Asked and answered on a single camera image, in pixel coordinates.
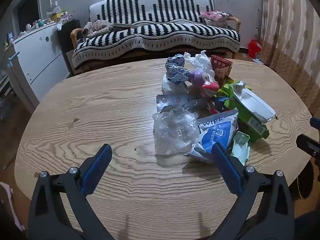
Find red plastic clip toy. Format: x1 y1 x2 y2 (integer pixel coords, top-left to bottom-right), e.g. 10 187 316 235
206 104 225 115

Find red bag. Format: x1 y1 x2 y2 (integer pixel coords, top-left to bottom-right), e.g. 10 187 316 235
247 39 263 57

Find pink cloth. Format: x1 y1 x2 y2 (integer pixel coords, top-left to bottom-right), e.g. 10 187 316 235
0 182 26 230

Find wooden frame sofa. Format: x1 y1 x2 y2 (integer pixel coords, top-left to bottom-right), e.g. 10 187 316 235
70 0 242 73

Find torn green carton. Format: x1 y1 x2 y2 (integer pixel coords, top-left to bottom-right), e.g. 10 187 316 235
229 80 278 140

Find row of small toiletries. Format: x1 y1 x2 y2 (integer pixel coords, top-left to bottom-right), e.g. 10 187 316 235
19 17 50 37

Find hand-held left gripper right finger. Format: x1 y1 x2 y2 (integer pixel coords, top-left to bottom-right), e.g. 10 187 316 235
211 142 294 240

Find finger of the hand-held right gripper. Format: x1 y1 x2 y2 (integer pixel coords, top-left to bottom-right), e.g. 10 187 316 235
309 116 320 131
296 133 320 157

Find pink plush cushion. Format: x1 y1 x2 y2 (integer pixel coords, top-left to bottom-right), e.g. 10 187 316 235
199 10 235 27

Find silver foil wrapper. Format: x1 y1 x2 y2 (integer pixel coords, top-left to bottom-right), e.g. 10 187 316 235
165 54 190 84

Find white plastic bag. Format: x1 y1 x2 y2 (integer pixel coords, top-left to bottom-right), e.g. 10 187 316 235
184 50 215 80

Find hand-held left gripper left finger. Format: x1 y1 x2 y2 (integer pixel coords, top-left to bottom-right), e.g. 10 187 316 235
28 144 113 240

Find silver blister pack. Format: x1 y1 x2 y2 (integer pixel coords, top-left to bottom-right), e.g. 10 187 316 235
156 94 209 113

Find green snack wrapper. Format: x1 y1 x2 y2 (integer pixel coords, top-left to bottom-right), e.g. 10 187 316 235
219 77 242 98

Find clear plastic bag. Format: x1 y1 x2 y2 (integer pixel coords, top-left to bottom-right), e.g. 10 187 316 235
152 107 199 155

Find red round toy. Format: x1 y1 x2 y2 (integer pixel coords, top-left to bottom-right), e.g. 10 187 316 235
201 80 220 98

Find beige patterned curtain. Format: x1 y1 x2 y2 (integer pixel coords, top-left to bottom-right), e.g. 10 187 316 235
260 0 320 98

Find blue wipes packet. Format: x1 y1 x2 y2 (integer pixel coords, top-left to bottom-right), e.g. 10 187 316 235
184 108 239 162

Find red cardboard box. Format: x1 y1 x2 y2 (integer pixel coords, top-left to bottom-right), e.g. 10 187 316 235
210 55 233 85

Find purple round toy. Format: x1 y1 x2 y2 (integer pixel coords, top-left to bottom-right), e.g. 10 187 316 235
188 69 209 88

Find brown crumpled clothes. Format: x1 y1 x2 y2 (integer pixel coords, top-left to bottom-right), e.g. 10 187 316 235
81 20 115 39

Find white drawer cabinet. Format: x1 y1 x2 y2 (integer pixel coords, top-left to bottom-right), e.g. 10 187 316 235
12 21 72 103

